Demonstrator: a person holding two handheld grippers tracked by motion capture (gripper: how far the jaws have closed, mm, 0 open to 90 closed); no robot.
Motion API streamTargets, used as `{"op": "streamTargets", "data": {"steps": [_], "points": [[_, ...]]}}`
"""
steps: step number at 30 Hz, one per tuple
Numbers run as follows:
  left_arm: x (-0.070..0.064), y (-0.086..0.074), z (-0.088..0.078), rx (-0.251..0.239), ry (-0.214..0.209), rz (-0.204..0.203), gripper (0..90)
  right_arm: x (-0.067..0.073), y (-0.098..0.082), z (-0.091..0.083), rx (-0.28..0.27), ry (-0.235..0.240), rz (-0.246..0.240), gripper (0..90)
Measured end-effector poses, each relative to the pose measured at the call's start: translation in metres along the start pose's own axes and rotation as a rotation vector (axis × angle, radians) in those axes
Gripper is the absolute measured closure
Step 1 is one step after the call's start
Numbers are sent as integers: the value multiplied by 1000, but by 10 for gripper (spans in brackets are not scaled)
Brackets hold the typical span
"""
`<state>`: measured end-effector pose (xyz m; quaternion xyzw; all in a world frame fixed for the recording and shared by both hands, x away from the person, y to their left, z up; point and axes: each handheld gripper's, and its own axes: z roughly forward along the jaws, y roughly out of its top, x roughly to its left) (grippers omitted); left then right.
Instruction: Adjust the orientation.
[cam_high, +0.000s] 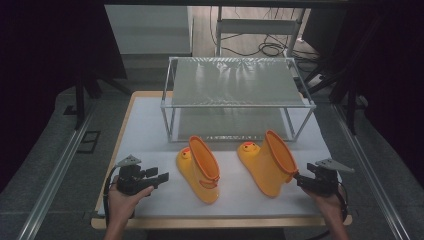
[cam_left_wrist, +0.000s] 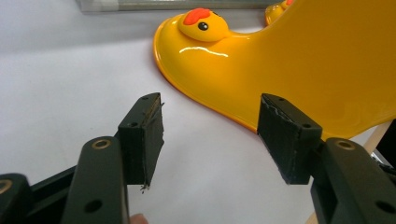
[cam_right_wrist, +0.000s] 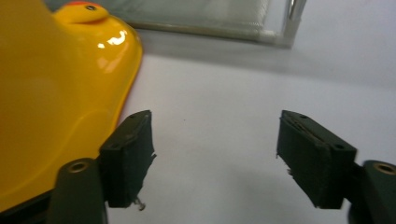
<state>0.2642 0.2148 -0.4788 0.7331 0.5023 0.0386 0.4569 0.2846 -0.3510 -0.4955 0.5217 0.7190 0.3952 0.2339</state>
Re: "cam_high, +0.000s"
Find white cabinet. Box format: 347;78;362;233
103;4;195;56

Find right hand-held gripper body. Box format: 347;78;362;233
305;157;356;197

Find black floor cables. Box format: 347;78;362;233
209;5;322;63

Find wooden table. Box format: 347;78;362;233
90;90;354;231

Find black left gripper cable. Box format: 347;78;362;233
102;165;122;228

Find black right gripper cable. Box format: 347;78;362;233
304;183;350;240

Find aluminium floor rail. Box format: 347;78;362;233
332;103;412;240
16;102;98;240

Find grey metal frame stand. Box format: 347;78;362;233
215;5;306;58

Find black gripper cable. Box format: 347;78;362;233
102;165;122;228
304;183;350;240

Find person's right hand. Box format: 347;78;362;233
300;183;348;228

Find black metal stand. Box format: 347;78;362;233
304;58;369;136
73;64;132;132

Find yellow duck rain boot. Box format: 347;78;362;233
175;135;222;205
236;129;300;199

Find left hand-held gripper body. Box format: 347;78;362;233
115;154;160;197

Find person's left hand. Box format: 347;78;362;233
107;175;156;228

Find two-tier metal shoe rack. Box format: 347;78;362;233
159;56;317;144

